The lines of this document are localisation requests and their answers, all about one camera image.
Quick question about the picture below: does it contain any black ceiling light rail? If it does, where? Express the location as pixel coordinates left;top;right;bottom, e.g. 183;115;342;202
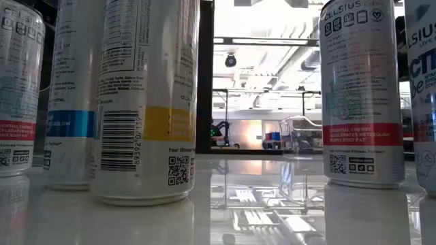
213;36;320;47

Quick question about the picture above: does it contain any white can red band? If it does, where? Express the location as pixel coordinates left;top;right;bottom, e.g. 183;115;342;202
318;0;407;190

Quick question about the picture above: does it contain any white can blue band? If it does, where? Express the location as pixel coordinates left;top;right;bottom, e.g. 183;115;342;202
43;0;106;191

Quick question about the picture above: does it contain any distant black frame stand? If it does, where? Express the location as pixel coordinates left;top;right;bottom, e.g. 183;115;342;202
213;88;322;118

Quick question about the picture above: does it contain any black-capped vial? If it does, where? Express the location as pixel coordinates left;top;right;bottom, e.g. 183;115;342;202
0;0;46;178
404;0;436;198

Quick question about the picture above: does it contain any white can yellow band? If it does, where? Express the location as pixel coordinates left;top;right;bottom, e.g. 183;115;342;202
91;0;201;207

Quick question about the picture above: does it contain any silver ceiling ventilation duct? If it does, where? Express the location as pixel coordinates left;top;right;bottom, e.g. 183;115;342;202
300;50;321;71

